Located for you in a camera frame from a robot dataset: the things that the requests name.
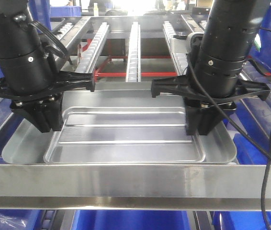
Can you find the blue bin lower right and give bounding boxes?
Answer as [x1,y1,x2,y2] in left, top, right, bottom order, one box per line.
[212,211,271,230]

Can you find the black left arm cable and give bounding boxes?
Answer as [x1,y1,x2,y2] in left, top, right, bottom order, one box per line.
[29,20,73,66]

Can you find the blue bin lower left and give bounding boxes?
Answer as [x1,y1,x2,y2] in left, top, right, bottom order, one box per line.
[0,209,44,230]

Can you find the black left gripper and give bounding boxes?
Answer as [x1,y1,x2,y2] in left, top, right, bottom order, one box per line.
[0,71,95,133]

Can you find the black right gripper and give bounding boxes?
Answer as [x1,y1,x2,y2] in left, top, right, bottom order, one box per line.
[151,75,271,135]

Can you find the blue bin right middle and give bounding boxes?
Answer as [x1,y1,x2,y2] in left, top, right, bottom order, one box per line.
[223,102,268,165]

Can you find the steel divider rail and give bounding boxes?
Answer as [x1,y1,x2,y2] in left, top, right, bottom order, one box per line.
[181,13,271,164]
[0,17,90,155]

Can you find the right steel divider rail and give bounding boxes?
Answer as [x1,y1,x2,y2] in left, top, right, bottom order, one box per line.
[181,13,271,164]

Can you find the blue bin lower centre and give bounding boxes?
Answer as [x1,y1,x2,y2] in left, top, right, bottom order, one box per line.
[71,210,190,230]

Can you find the right white roller track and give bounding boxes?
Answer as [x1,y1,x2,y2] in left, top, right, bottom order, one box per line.
[163,21,188,75]

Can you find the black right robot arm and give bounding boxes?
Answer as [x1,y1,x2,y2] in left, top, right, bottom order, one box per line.
[151,0,270,135]

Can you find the middle white roller track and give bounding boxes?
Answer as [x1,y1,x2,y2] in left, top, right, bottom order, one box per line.
[125,22,141,82]

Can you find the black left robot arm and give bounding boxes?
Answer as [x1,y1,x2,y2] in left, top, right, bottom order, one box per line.
[0,0,95,133]

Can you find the red metal frame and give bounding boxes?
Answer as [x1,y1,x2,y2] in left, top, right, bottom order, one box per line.
[93,39,176,81]

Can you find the small silver tray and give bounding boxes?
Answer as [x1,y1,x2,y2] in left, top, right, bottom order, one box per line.
[44,107,205,164]

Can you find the white roller track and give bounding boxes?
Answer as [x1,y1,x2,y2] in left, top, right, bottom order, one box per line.
[75,22,110,73]
[163,21,188,75]
[125,22,141,82]

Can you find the steel front shelf rail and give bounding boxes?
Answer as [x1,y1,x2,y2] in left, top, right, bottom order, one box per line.
[0,164,265,211]

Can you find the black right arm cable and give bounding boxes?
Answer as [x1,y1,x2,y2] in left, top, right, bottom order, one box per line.
[185,26,271,230]

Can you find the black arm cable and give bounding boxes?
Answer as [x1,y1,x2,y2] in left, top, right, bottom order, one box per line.
[29,20,73,66]
[185,26,271,230]

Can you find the left steel divider rail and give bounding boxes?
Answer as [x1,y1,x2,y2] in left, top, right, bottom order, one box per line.
[0,17,90,155]

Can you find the left white roller track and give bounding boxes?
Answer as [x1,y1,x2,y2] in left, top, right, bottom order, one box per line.
[75,22,110,73]

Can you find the large silver tray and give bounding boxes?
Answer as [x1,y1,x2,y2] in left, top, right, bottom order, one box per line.
[2,89,237,164]

